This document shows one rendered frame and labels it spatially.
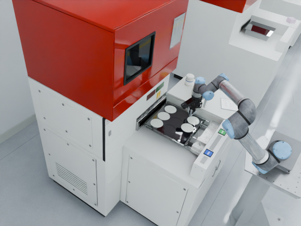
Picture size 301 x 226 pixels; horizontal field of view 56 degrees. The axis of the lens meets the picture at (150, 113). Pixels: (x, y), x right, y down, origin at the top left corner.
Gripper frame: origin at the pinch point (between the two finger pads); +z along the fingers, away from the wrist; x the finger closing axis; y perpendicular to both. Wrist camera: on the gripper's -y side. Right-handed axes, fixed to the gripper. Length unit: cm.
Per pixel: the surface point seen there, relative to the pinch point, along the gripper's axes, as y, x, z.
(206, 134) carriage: 3.3, -21.2, 3.3
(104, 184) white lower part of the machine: -77, -11, 38
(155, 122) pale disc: -29.1, 3.7, 1.4
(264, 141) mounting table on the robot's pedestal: 48, -42, 9
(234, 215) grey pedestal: 33, -58, 87
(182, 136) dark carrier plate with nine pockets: -16.7, -17.4, 1.4
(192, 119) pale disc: 1.0, -4.4, 1.3
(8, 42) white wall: -116, 136, -13
